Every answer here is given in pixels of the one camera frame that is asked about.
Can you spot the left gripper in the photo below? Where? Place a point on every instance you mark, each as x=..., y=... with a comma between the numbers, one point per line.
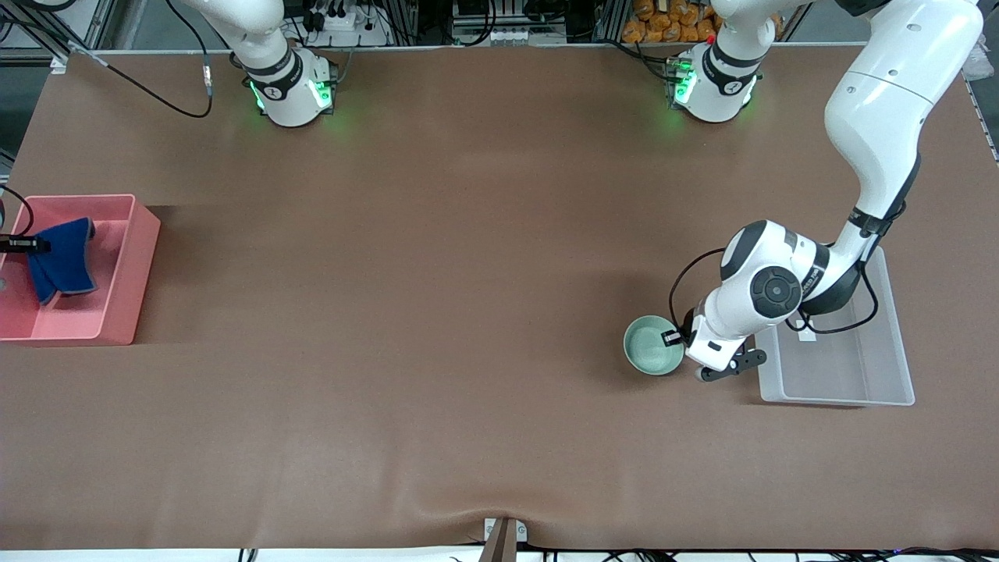
x=688, y=327

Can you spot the mint green bowl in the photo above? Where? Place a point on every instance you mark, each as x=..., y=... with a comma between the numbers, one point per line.
x=652, y=347

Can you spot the blue cloth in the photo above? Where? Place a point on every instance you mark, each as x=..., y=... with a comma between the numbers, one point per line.
x=66, y=265

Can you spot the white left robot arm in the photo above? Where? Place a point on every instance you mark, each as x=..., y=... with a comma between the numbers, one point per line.
x=882, y=101

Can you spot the pink plastic bin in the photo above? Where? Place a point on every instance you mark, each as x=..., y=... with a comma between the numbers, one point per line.
x=125, y=297

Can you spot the white paper label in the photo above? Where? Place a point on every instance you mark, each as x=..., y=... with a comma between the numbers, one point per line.
x=808, y=336

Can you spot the clear plastic bin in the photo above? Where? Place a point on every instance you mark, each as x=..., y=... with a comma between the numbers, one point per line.
x=858, y=367

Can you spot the brown table cover mat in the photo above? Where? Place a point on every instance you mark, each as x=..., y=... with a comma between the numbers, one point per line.
x=468, y=312

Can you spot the orange snack bag pile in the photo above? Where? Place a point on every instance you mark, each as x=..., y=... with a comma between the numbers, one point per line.
x=663, y=23

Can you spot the white power strip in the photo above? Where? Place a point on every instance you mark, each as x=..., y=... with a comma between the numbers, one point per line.
x=343, y=22

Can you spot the aluminium frame profile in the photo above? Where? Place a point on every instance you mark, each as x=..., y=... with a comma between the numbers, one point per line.
x=78, y=27

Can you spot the metal table edge bracket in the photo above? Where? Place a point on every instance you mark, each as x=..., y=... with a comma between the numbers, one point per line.
x=503, y=542

